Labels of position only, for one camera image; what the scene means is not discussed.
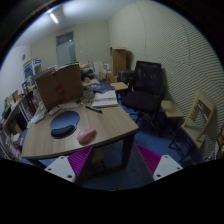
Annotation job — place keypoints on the gripper white and magenta left finger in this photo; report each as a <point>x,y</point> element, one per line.
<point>72,167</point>

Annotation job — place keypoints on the gripper white and magenta right finger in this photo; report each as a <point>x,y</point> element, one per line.
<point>158,166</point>

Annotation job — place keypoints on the dark blue mouse pad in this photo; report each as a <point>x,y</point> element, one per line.
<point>64,124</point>

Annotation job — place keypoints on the wooden desk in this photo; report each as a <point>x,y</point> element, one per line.
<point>113,125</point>

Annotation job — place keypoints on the small wooden side table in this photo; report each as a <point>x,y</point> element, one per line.
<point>171,110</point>

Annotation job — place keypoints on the black marker pen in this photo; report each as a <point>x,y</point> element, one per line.
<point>94,109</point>

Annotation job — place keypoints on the light wooden chair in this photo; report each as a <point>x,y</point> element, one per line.
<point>196,123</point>

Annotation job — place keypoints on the cluttered shelf unit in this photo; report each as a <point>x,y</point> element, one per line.
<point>17,114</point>

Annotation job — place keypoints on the black office chair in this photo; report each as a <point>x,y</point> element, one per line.
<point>147,91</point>

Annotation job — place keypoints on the white open book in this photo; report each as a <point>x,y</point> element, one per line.
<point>107,99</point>

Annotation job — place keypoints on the large brown cardboard box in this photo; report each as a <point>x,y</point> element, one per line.
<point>60,86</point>

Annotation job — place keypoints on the dark blue book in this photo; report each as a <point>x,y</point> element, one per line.
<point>99,87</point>

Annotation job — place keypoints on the tall brown cardboard box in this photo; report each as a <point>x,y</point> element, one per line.
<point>118,60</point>

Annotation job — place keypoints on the grey door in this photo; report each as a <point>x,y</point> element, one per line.
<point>65,49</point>

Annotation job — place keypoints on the ceiling fluorescent lamp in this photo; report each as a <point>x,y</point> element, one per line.
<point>53,18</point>

